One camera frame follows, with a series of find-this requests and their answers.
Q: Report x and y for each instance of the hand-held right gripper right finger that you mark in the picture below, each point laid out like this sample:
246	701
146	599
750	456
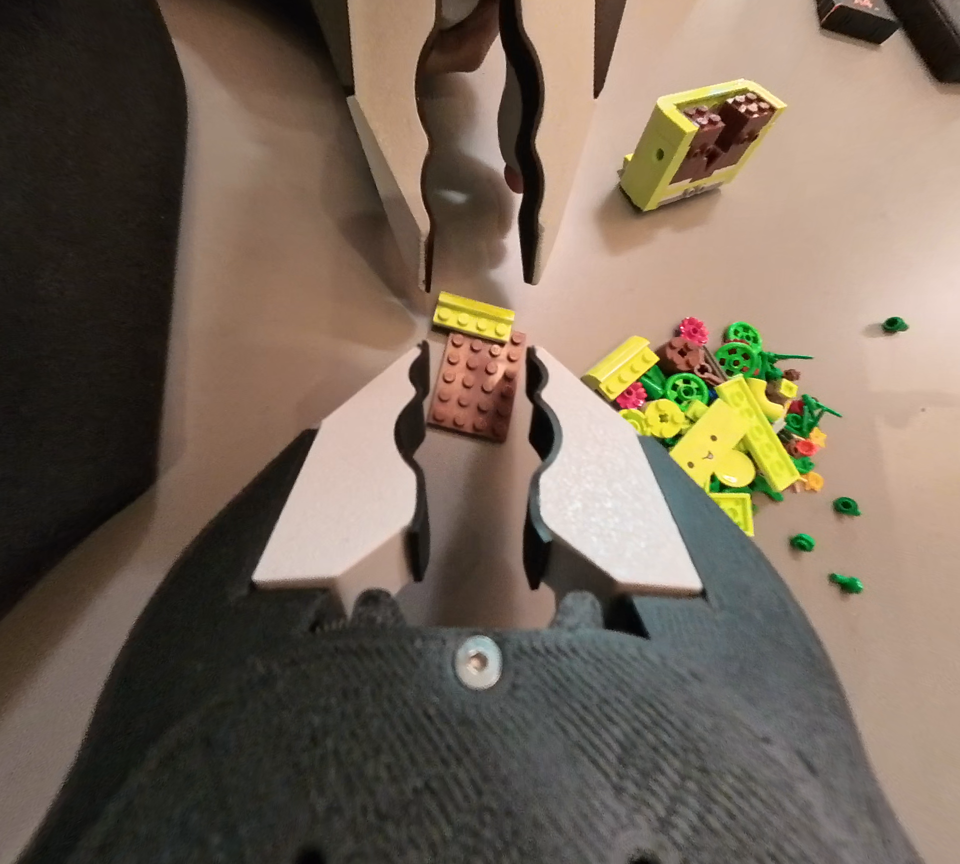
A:
607	504

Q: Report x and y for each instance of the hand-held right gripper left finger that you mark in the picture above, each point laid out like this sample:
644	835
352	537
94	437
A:
345	504

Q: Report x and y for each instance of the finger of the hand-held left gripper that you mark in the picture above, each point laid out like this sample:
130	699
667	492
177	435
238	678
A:
382	54
566	54

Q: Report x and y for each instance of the lime face tile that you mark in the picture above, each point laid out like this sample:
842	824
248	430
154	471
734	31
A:
709	440

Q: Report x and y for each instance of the lime brick box with brown bricks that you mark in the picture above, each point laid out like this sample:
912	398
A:
652	159

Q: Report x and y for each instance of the lime curved brick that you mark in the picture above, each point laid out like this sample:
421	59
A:
619	365

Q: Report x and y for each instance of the long lime toy plate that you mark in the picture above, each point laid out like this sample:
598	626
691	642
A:
765	444

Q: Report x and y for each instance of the lime bracket build with brown plate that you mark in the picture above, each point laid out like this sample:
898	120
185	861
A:
469	384

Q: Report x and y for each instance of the person's left hand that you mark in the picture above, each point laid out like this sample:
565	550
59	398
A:
465	47

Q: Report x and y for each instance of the pile of small toy bricks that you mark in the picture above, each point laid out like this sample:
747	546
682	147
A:
679	388

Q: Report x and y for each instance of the small green stud piece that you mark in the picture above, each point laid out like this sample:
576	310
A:
892	324
801	542
846	505

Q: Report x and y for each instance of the black battery pack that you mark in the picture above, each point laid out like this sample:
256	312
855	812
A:
855	9

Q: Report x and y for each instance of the small green leaf piece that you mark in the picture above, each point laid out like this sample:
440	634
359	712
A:
847	583

